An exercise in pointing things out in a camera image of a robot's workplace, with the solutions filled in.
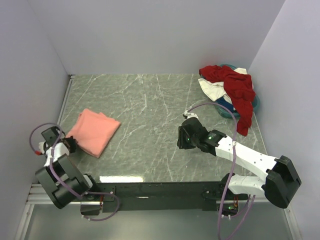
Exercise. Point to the aluminium rail frame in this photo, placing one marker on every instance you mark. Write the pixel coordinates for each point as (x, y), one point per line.
(36, 196)

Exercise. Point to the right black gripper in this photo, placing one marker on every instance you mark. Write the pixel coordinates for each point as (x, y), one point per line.
(181, 143)

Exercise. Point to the black base beam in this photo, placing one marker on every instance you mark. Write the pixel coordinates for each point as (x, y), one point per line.
(151, 196)

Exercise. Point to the white t shirt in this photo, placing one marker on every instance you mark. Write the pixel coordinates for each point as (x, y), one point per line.
(213, 90)

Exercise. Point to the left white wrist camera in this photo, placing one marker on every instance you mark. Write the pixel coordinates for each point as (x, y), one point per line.
(43, 149)

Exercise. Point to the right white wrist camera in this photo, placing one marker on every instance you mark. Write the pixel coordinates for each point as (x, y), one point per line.
(187, 115)

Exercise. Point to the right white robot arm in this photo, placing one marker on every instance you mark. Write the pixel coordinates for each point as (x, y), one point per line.
(274, 178)

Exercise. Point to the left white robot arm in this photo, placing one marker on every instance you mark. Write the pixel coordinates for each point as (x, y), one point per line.
(59, 177)

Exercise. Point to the teal plastic basin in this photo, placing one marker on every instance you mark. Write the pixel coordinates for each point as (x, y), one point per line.
(225, 114)

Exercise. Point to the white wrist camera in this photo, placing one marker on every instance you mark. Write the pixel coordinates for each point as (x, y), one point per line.
(43, 149)
(187, 115)

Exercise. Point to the red t shirt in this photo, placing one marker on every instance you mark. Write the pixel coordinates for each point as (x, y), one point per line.
(238, 85)

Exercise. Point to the blue t shirt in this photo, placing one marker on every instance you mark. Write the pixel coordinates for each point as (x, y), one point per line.
(226, 104)

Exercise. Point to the pink t shirt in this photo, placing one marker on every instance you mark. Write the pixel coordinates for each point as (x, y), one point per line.
(93, 131)

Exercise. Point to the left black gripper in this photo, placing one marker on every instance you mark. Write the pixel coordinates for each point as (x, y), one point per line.
(72, 143)

